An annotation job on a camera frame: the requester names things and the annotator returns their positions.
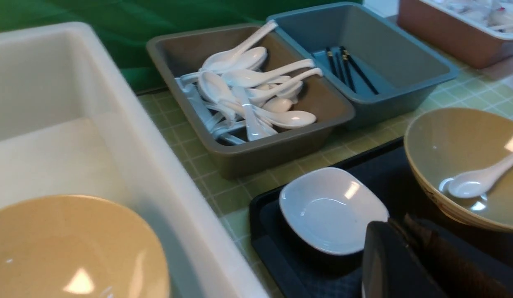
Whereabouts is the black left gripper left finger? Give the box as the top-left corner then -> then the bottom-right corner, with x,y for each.
362,222 -> 447,298

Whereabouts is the white spoon front of pile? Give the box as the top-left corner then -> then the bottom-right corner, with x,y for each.
241,104 -> 317,130

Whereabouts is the large white plastic tub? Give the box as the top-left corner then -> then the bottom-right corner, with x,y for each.
0,22 -> 268,298

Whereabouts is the black chopstick in bin rightmost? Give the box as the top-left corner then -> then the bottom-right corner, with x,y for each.
343,48 -> 379,95

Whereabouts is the pink plastic bin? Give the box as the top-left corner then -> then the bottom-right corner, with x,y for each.
397,0 -> 513,69

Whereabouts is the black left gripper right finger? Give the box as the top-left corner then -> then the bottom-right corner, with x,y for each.
405,214 -> 513,298

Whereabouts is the white spoon top of pile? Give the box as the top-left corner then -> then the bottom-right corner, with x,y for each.
202,19 -> 278,72

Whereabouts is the white square dish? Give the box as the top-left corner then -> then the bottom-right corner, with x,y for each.
279,167 -> 389,256

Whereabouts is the white spoon of pile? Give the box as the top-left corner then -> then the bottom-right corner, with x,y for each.
202,19 -> 278,72
241,104 -> 317,130

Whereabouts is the white spoon long handle right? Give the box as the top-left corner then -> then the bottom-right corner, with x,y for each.
221,59 -> 316,87

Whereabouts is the tan noodle bowl in tub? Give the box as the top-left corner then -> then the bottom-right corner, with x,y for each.
0,195 -> 171,298

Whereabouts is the black chopstick leftmost in bin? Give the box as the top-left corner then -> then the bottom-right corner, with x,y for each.
325,47 -> 343,82

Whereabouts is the tan noodle bowl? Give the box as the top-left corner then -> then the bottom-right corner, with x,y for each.
0,195 -> 171,298
404,107 -> 513,232

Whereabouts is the black chopstick in bin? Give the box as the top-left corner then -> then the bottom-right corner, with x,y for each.
325,47 -> 343,82
340,46 -> 356,92
343,48 -> 379,95

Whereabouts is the blue plastic chopstick bin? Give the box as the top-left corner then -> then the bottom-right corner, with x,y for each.
266,2 -> 459,130

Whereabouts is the white ceramic soup spoon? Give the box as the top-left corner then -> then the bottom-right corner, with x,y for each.
448,153 -> 513,198

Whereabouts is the white spoon lower right handle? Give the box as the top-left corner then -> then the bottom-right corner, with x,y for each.
245,68 -> 323,103

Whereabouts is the black chopstick in bin middle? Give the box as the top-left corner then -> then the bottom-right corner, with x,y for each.
340,46 -> 356,92

